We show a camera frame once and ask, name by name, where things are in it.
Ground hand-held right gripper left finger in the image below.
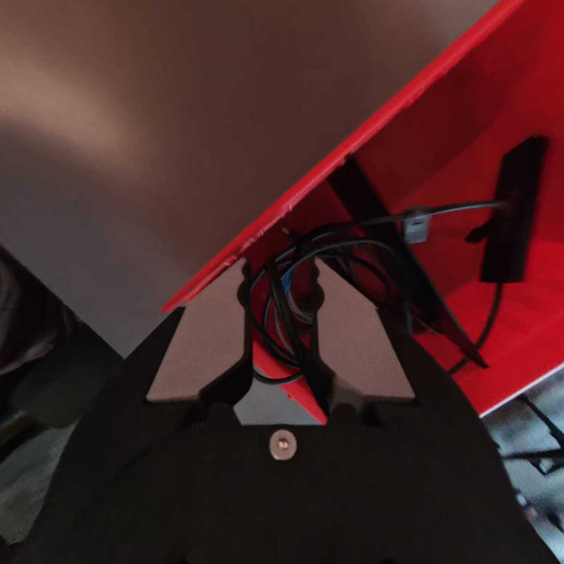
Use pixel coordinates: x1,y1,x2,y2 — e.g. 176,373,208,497
145,257,255,406

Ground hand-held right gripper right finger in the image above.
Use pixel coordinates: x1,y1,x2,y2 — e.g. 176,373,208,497
310,257,418,417

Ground grey braided usb cable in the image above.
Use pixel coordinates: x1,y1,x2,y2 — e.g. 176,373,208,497
280,269,319,324

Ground thick black cable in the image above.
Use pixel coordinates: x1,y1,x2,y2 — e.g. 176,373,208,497
248,224,417,385

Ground black usb hub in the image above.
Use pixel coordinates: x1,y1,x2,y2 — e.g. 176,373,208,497
327,155,489,370
479,136,550,283

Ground red plastic bin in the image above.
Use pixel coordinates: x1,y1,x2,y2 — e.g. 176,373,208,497
161,0,564,424

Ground black cable with grey plug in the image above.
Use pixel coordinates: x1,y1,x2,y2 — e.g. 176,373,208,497
403,200,514,246

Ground thin black usb cable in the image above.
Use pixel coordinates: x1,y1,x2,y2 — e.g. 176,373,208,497
447,282,504,376

